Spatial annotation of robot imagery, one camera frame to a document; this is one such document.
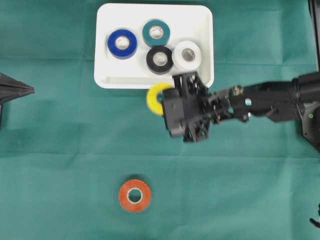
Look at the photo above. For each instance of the black tape roll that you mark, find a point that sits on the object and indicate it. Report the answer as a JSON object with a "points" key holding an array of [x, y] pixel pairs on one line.
{"points": [[159, 60]]}

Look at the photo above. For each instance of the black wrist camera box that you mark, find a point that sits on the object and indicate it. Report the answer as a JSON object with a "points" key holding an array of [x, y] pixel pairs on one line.
{"points": [[173, 112]]}

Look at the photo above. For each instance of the teal green tape roll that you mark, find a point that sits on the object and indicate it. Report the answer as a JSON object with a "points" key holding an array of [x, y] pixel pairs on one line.
{"points": [[156, 33]]}

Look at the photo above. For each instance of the white plastic tray case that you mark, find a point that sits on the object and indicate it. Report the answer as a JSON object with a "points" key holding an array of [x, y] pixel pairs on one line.
{"points": [[140, 45]]}

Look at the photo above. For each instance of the blue tape roll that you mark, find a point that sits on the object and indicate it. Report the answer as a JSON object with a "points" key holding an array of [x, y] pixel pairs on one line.
{"points": [[122, 44]]}

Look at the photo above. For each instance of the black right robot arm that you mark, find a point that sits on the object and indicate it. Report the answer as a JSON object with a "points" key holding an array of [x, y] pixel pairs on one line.
{"points": [[280, 101]]}

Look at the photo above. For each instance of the yellow tape roll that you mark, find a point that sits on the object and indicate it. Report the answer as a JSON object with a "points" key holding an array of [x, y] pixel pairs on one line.
{"points": [[152, 102]]}

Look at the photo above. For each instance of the white tape roll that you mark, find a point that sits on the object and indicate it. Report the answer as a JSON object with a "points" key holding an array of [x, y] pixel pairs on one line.
{"points": [[186, 56]]}

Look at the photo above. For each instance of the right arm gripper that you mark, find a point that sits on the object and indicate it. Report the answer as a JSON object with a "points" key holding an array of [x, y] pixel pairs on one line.
{"points": [[201, 108]]}

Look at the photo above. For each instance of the red orange tape roll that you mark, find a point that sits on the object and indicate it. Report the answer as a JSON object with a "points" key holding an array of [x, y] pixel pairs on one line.
{"points": [[134, 196]]}

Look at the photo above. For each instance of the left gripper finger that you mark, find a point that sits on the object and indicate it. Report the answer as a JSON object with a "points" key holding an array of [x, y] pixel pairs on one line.
{"points": [[6, 81], [6, 96]]}

